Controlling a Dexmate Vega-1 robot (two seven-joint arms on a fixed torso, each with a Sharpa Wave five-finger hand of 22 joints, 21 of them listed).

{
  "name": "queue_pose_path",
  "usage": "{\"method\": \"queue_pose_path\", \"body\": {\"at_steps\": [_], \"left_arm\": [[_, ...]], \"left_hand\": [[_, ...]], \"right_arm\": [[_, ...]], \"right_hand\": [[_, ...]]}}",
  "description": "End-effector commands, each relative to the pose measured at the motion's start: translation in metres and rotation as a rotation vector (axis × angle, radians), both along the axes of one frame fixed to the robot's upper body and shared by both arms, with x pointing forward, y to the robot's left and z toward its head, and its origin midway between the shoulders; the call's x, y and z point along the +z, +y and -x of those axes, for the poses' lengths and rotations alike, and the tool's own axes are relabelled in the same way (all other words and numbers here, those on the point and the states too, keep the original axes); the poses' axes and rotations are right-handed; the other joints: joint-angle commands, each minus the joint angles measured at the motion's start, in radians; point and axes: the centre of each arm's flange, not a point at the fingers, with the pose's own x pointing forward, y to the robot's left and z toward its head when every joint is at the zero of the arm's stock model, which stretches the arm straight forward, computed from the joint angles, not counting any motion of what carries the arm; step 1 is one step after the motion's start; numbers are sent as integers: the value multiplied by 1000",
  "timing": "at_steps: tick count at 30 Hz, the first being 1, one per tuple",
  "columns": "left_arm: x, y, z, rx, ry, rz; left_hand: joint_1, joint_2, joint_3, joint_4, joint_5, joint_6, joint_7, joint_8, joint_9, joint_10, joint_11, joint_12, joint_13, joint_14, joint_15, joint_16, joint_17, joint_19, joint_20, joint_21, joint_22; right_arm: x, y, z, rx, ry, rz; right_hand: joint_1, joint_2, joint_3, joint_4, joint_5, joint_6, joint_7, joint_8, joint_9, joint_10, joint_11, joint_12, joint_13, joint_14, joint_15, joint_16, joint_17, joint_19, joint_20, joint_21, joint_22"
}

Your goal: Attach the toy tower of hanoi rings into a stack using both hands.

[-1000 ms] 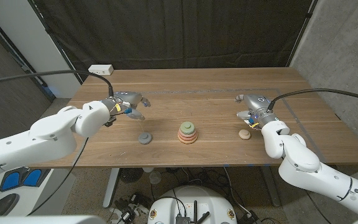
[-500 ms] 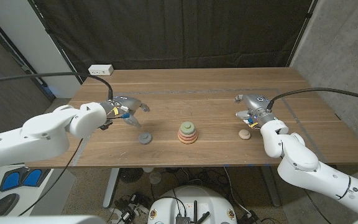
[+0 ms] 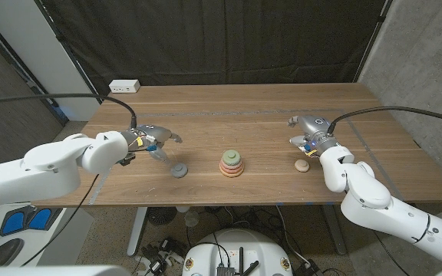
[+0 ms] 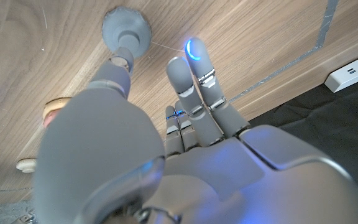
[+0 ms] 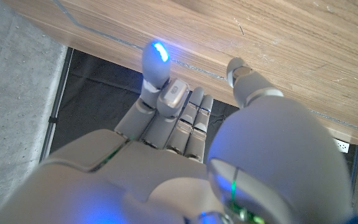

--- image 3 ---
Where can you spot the white power strip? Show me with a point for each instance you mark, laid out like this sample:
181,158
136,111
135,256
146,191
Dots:
124,86

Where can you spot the black floor fan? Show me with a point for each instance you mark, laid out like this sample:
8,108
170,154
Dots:
162,215

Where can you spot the white table leg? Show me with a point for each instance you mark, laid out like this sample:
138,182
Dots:
136,230

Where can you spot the black blue foot pedal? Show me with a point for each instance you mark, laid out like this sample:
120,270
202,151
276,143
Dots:
37,220

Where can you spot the clear plastic cup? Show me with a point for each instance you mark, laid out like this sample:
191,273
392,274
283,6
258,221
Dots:
192,218

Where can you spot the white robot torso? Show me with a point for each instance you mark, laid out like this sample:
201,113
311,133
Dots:
52,271

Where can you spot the black power adapter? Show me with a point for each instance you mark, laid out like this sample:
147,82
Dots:
156,266

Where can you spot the black backdrop curtain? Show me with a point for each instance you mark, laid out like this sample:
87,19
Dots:
225,38

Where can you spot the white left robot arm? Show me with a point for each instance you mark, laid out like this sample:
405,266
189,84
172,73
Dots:
52,165

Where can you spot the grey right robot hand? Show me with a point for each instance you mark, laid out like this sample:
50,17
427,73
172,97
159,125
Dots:
315,125

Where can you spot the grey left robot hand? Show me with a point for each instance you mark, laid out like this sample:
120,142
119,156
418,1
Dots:
156,132

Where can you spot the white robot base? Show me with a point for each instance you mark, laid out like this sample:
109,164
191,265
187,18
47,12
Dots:
240,241

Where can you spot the grey table leg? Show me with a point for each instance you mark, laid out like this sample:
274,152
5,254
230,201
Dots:
334,230

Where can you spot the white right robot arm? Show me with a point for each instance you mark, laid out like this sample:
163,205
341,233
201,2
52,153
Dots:
378,214

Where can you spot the grey tape outline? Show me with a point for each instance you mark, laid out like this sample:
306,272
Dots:
244,113

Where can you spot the black floor power strip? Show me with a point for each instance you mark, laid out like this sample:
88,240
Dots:
309,268

